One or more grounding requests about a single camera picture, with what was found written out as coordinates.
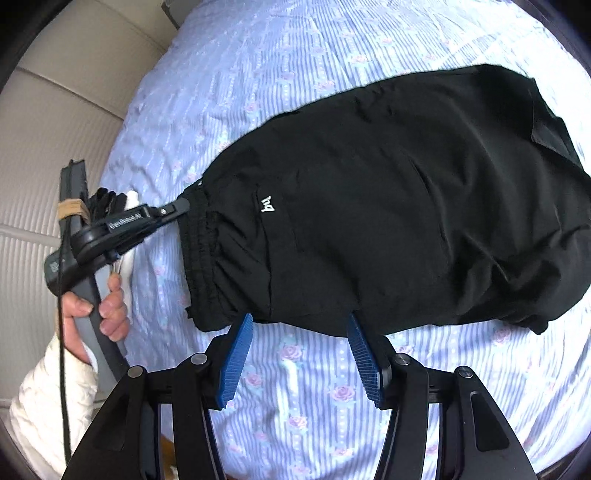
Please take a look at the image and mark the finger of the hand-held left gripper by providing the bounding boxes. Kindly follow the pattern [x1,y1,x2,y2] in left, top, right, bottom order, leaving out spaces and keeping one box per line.
[148,198,191,228]

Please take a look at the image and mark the black cable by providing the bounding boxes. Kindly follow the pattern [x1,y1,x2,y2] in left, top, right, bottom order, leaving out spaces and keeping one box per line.
[54,217,73,464]

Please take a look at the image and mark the person's left hand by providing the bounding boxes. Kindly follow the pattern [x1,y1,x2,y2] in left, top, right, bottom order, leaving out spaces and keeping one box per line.
[63,271,131,366]

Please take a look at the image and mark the floral striped bed sheet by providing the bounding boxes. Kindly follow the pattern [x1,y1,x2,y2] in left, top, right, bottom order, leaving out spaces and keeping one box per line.
[95,0,591,480]

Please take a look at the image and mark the beige padded headboard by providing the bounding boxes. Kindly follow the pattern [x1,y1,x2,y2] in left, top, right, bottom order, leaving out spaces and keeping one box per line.
[0,0,178,407]

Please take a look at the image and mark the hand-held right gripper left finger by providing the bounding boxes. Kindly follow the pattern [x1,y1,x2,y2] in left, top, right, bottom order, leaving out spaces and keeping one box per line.
[61,313,254,480]

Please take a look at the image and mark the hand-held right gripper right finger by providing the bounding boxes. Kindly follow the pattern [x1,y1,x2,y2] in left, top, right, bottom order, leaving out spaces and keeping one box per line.
[346,314,539,480]

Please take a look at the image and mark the black pants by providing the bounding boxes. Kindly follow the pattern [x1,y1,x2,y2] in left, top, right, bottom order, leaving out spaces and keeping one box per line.
[178,64,591,336]

